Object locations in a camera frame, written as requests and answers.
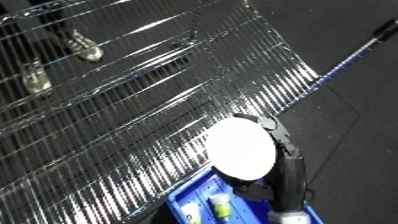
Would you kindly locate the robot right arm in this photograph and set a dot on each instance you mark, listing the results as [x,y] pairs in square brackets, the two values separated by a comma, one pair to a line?
[290,186]

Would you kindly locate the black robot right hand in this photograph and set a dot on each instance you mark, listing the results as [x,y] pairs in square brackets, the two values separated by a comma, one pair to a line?
[284,140]

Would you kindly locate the white paper cup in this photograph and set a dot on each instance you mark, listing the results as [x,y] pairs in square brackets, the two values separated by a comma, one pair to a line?
[240,148]

